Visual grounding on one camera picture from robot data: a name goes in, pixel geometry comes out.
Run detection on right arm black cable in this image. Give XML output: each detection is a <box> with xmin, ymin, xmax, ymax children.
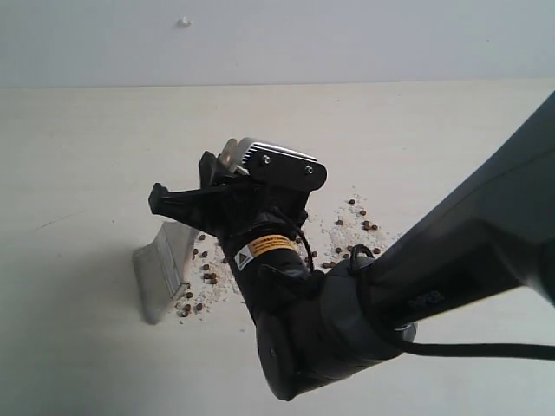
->
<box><xmin>294</xmin><ymin>207</ymin><xmax>555</xmax><ymax>361</ymax></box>

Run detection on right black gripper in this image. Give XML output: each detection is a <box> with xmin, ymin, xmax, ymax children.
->
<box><xmin>148</xmin><ymin>151</ymin><xmax>310</xmax><ymax>243</ymax></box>

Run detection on small white wall hook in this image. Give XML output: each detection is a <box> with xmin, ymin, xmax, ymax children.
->
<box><xmin>176</xmin><ymin>17</ymin><xmax>193</xmax><ymax>28</ymax></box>

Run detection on scattered rice and brown pellets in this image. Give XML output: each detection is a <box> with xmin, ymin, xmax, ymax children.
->
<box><xmin>173</xmin><ymin>185</ymin><xmax>404</xmax><ymax>335</ymax></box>

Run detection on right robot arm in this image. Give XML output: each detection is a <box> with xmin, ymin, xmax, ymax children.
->
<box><xmin>148</xmin><ymin>97</ymin><xmax>554</xmax><ymax>400</ymax></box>

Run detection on white wooden paint brush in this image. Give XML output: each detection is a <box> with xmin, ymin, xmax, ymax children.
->
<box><xmin>133</xmin><ymin>222</ymin><xmax>199</xmax><ymax>325</ymax></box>

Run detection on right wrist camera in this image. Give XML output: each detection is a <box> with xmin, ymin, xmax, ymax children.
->
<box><xmin>218</xmin><ymin>138</ymin><xmax>327</xmax><ymax>192</ymax></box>

